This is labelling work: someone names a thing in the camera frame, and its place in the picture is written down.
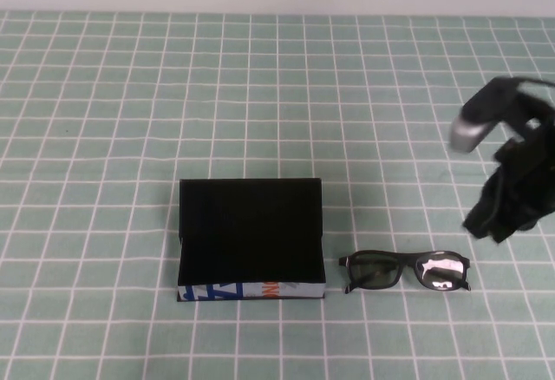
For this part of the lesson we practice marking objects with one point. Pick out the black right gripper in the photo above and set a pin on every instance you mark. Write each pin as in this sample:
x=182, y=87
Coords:
x=529, y=180

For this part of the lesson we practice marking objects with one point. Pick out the black frame sunglasses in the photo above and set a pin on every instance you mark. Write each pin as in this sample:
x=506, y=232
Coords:
x=373, y=269

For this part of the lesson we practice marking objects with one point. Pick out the black printed glasses case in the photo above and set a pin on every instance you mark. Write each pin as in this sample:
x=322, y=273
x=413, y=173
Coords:
x=251, y=224

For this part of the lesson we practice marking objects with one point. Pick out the green white grid tablecloth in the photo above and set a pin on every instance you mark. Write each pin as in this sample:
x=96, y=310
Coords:
x=173, y=93

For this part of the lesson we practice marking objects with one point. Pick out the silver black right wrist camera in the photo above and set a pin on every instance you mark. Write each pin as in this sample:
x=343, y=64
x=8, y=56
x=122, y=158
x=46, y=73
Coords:
x=466, y=137

